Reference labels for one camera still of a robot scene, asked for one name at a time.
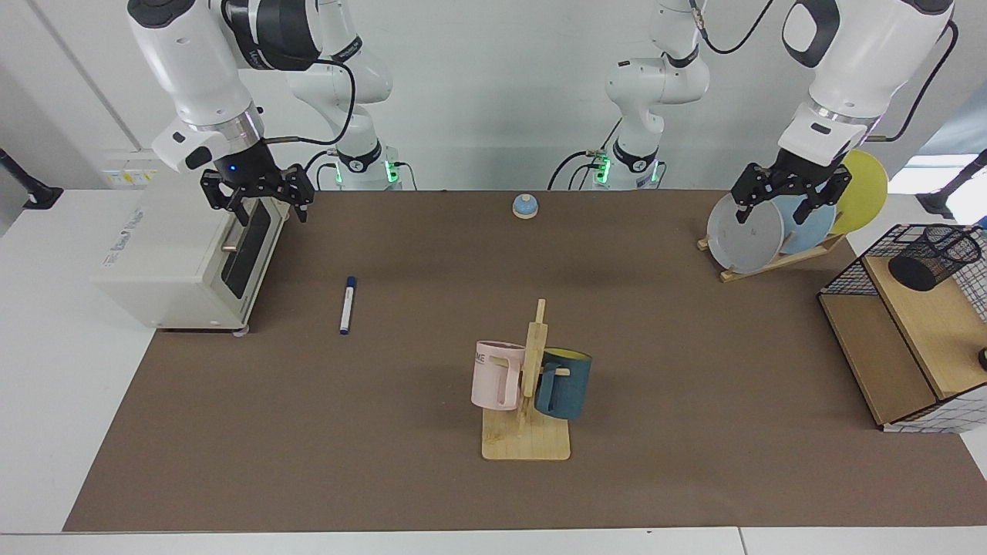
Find white marker with blue cap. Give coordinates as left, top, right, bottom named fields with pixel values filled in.
left=339, top=276, right=358, bottom=335

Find black mesh pen holder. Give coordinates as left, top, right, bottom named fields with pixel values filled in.
left=888, top=224, right=984, bottom=292

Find light blue plate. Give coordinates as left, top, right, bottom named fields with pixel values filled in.
left=771, top=193, right=837, bottom=255

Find grey plate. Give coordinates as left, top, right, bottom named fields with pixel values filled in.
left=706, top=190, right=785, bottom=274

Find wooden plate rack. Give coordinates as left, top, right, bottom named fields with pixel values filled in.
left=697, top=234, right=847, bottom=283

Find yellow plate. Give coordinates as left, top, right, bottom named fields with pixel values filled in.
left=829, top=149, right=889, bottom=236

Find pale toaster oven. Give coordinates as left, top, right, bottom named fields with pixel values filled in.
left=93, top=150, right=292, bottom=334

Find white socket box yellow labels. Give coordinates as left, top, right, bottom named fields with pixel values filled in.
left=103, top=149, right=170, bottom=190

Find brown table cloth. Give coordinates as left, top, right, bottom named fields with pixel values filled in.
left=63, top=190, right=987, bottom=533

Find dark blue cup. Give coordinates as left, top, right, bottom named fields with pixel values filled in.
left=534, top=348, right=593, bottom=421

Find pink cup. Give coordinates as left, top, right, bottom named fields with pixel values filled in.
left=471, top=340, right=527, bottom=412

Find wooden cup stand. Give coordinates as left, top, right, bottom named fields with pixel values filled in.
left=482, top=299, right=571, bottom=462

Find black arm base cable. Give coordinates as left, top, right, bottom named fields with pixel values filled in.
left=303, top=149, right=340, bottom=191
left=547, top=116, right=624, bottom=191

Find black arm wrist cable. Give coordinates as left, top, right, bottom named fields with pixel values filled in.
left=262, top=58, right=357, bottom=147
left=864, top=19, right=959, bottom=143

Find black clamp mount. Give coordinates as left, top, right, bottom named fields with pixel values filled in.
left=0, top=148, right=64, bottom=210
left=918, top=150, right=987, bottom=219

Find black arm upper cable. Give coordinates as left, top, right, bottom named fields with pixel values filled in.
left=690, top=0, right=776, bottom=56

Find wire basket with wooden floor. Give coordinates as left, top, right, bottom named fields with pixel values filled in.
left=817, top=224, right=987, bottom=434

